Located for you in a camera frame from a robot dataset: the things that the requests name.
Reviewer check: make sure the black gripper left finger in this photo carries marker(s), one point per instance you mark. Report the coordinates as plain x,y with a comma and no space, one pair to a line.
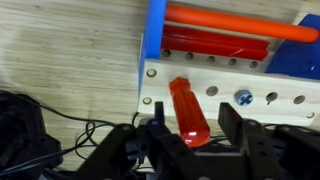
160,146

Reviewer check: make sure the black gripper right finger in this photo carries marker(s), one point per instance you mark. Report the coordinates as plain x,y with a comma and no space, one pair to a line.
260,146

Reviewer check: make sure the red toy screwdriver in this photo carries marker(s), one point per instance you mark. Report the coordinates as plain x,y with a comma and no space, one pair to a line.
188,113

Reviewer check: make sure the blue plastic toy bolt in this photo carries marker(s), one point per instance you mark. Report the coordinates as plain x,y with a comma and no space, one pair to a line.
243,98

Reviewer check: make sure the blue wooden toy toolbox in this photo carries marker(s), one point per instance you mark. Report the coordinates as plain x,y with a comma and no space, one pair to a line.
200,76

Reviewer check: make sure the black camera equipment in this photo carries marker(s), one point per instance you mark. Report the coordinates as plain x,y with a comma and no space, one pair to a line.
20,133

